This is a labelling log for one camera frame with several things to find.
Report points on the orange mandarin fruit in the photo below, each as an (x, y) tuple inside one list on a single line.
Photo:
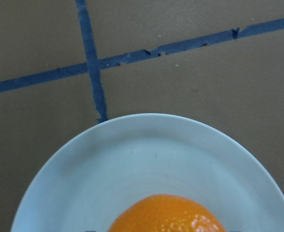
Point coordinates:
[(167, 213)]

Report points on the light blue plate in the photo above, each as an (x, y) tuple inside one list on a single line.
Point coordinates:
[(104, 170)]

